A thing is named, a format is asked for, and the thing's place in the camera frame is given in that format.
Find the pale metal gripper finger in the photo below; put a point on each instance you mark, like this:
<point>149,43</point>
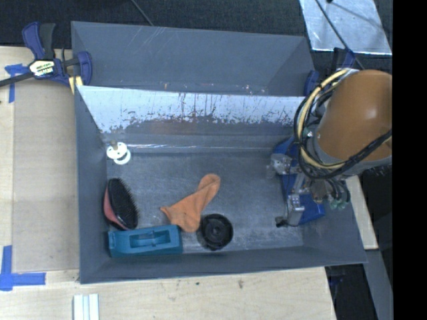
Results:
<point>295,208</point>
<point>282,165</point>

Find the blue flat box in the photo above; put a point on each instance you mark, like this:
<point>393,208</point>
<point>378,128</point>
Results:
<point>312,212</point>

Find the black round lid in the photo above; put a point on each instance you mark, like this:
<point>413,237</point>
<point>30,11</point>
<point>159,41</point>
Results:
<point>216,232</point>

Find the orange cloth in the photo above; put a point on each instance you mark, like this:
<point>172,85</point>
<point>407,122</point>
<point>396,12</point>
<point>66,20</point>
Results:
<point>195,205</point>

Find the grey metal bin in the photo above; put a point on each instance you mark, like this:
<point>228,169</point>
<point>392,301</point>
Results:
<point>187,58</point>

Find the teal plastic box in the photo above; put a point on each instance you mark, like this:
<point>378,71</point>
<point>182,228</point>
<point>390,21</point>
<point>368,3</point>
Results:
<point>146,241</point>

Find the white spool with peg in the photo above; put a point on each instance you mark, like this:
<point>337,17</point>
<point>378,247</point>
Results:
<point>119,152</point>

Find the black and pink hairbrush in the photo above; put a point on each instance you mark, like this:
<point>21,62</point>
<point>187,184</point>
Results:
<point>122,203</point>

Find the pale wood flat board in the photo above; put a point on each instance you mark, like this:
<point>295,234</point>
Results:
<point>43,178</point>

